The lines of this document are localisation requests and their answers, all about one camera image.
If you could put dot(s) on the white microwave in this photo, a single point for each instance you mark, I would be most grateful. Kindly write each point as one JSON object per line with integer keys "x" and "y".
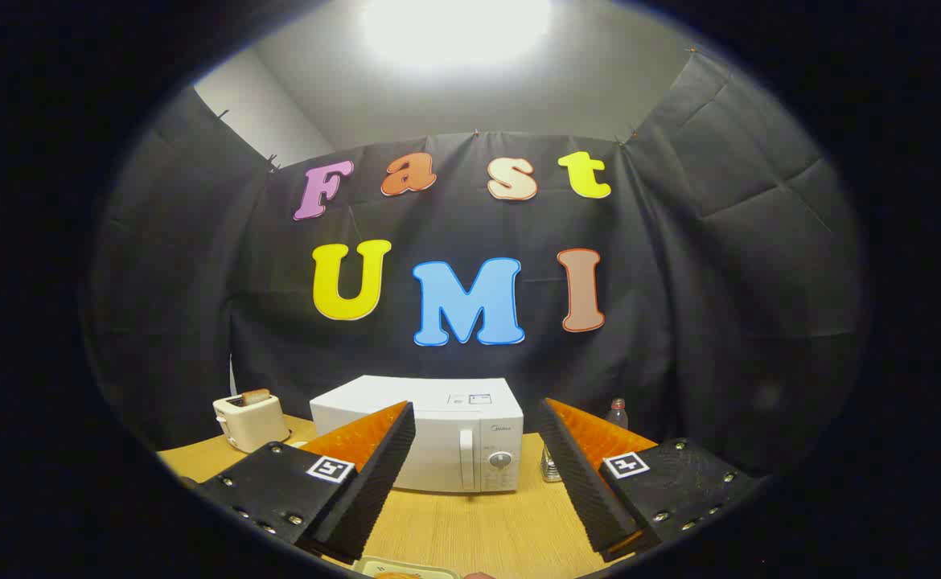
{"x": 454, "y": 402}

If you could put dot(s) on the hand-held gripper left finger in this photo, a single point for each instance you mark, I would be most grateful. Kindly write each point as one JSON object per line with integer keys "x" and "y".
{"x": 374, "y": 490}

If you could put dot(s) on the clear bottle with red label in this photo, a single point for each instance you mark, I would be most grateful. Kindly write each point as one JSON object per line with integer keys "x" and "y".
{"x": 617, "y": 414}

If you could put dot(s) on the golden bread bun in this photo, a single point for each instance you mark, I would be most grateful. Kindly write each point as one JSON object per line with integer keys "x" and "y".
{"x": 396, "y": 575}

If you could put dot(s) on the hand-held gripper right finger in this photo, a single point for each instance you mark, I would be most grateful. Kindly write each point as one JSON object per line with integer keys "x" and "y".
{"x": 583, "y": 490}

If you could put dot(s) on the toast slice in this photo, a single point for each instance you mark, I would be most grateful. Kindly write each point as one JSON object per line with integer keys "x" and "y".
{"x": 256, "y": 396}

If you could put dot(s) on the cream plate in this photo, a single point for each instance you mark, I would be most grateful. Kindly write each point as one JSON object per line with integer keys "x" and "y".
{"x": 438, "y": 568}

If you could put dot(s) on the cream toaster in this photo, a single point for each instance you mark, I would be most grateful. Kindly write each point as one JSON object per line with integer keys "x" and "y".
{"x": 253, "y": 422}

